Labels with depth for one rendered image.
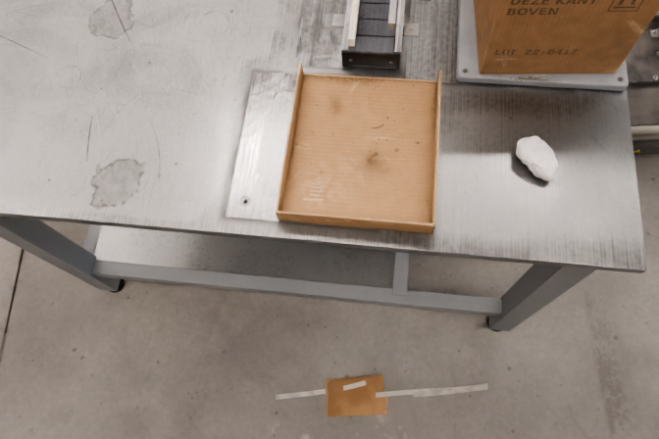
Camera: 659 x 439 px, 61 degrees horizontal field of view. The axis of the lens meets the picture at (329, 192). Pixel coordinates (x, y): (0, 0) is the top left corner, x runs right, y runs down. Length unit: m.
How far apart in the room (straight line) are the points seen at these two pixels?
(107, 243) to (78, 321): 0.33
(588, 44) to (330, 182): 0.49
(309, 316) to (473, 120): 0.93
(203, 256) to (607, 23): 1.15
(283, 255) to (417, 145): 0.69
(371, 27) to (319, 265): 0.73
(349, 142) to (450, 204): 0.21
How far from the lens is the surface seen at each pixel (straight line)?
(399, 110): 1.03
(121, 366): 1.87
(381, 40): 1.06
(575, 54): 1.06
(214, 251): 1.62
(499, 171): 1.00
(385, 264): 1.55
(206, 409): 1.77
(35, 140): 1.18
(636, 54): 1.99
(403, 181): 0.96
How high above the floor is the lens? 1.71
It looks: 66 degrees down
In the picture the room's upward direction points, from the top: 9 degrees counter-clockwise
